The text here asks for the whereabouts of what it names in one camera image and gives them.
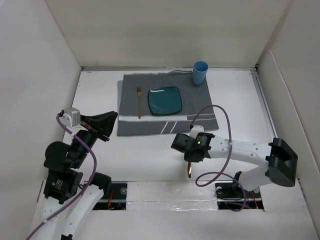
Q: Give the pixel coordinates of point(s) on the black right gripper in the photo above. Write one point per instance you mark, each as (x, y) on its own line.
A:
(188, 158)

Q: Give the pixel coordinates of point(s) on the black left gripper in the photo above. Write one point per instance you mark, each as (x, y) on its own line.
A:
(103, 122)

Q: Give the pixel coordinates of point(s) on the copper knife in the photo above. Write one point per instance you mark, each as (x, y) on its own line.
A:
(189, 170)

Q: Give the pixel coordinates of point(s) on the copper fork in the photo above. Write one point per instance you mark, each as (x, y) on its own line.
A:
(139, 94)

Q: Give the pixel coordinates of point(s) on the grey cloth placemat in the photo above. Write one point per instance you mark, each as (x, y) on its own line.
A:
(196, 100)

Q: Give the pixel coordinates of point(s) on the teal square plate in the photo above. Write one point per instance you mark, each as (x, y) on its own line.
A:
(165, 101)

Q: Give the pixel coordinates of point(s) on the blue plastic cup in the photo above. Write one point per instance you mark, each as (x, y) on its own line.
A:
(200, 69)

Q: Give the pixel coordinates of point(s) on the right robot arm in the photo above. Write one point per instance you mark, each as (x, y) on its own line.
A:
(276, 162)

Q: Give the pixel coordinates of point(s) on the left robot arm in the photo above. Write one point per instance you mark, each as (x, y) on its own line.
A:
(73, 186)

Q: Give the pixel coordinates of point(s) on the silver foil tape strip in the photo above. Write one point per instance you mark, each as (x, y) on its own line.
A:
(182, 196)

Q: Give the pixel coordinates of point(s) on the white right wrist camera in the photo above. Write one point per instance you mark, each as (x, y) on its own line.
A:
(195, 130)

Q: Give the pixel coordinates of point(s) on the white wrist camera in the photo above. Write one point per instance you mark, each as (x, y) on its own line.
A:
(195, 130)
(70, 117)

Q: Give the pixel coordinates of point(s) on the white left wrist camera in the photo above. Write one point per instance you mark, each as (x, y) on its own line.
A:
(70, 117)

